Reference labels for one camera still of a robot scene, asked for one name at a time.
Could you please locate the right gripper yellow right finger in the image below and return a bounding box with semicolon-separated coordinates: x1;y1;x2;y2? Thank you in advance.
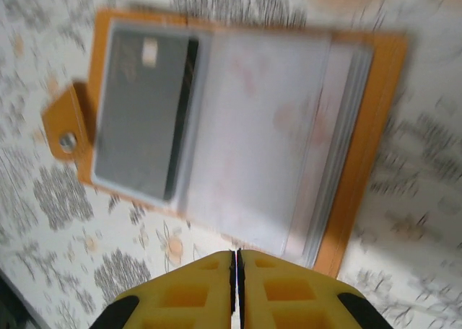
237;249;383;329

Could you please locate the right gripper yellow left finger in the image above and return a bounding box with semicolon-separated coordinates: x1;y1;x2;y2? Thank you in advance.
94;249;235;329

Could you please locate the orange leather card holder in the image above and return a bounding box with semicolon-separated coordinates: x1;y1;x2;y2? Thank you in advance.
40;6;409;278

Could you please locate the black VIP card ending 836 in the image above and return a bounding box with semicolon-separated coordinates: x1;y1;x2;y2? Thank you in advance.
92;28;201;203

